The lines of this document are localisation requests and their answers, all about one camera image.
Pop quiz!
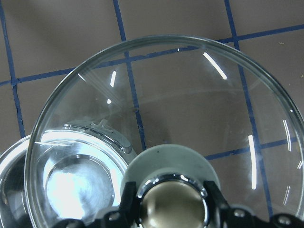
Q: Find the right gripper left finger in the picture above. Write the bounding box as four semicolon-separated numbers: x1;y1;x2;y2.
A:
57;181;136;228

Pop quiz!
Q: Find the pale green cooking pot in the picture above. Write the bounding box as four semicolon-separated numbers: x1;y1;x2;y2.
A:
0;123;136;228

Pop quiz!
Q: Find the glass pot lid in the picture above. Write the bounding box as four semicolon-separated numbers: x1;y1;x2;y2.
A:
24;35;304;228

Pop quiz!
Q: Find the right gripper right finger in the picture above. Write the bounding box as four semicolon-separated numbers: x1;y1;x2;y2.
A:
204;180;304;228

